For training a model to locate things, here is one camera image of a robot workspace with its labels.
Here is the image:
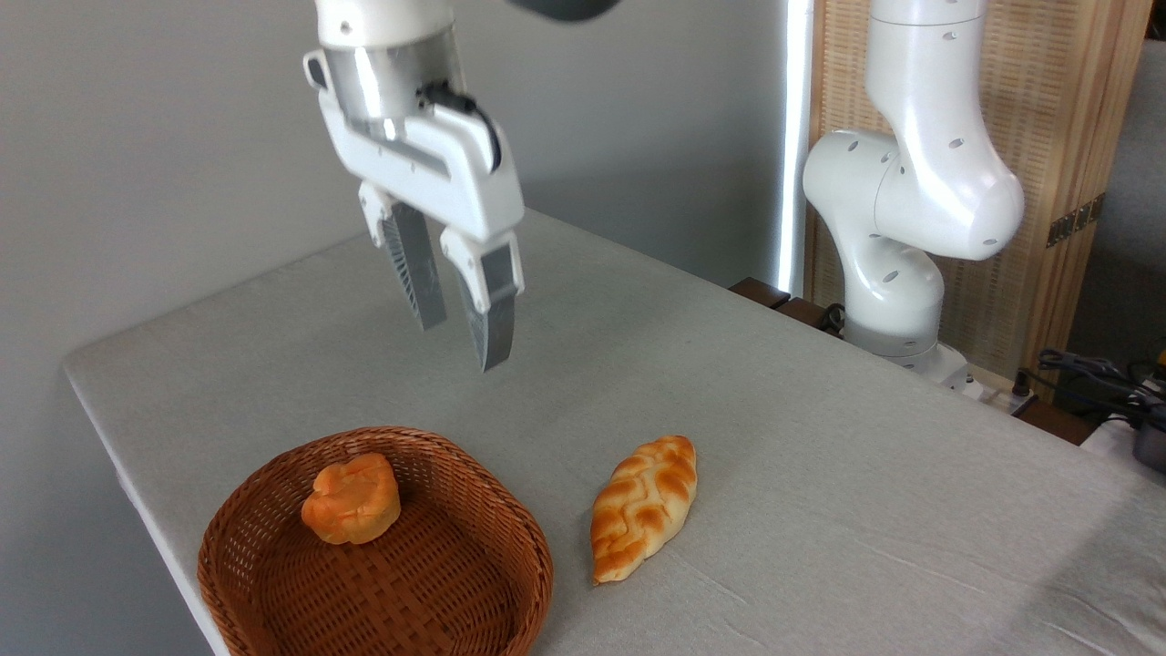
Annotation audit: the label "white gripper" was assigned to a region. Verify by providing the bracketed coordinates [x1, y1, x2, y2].
[316, 91, 527, 373]

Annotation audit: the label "round orange bread roll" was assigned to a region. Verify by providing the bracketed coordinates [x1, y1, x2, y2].
[301, 453, 402, 546]

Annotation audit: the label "long braided bread loaf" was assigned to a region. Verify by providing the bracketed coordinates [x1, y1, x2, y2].
[590, 435, 699, 585]

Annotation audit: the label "brown woven wicker basket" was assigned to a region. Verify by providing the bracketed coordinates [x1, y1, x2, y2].
[197, 426, 555, 656]

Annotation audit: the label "white vertical light strip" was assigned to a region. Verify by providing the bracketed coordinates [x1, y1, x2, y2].
[774, 0, 814, 297]

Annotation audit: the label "grey tablecloth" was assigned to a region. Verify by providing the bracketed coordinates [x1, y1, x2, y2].
[62, 205, 1166, 656]

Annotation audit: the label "metal screen hinge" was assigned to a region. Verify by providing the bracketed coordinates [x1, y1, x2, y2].
[1046, 193, 1107, 248]

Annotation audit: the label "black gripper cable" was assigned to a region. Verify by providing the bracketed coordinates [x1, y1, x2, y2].
[417, 82, 504, 174]

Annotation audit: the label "dark brown wooden frame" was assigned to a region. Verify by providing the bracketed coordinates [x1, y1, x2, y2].
[729, 277, 844, 340]

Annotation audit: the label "black cable bundle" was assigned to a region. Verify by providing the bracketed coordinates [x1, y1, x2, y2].
[1013, 348, 1166, 429]

